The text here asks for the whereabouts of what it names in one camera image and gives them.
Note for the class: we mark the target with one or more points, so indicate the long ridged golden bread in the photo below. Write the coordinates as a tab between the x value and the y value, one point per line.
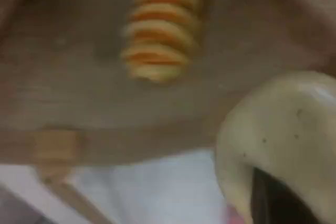
160	32

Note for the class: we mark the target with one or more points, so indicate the brown burlap tote bag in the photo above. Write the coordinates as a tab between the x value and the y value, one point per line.
78	90

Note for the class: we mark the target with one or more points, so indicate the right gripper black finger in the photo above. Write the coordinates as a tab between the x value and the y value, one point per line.
275	205

